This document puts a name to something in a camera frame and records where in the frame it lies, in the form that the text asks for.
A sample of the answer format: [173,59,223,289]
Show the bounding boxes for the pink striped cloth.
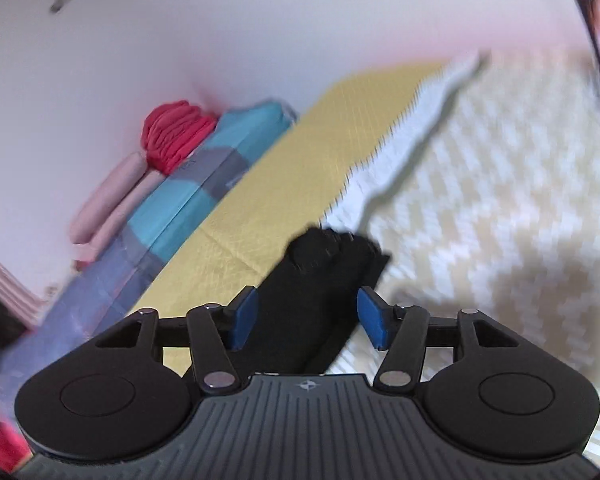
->
[0,239,47,327]

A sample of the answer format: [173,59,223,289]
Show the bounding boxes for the yellow quilted mat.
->
[130,60,452,378]

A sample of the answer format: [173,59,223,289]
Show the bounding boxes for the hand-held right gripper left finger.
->
[95,285,261,394]

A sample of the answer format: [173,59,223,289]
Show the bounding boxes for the stack of red clothes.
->
[140,100,219,177]

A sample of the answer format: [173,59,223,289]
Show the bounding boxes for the folded pink cloth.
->
[69,151,147,244]
[74,171,164,262]

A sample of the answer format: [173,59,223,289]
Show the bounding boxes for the white patterned blanket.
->
[320,47,600,461]

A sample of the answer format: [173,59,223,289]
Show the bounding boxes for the black pants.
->
[252,226,392,377]

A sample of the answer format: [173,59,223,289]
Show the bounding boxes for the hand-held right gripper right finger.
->
[355,285,522,394]

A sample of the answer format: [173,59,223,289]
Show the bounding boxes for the red folded clothes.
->
[0,417,32,472]

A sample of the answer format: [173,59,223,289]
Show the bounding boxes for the folded plaid quilt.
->
[0,100,301,378]

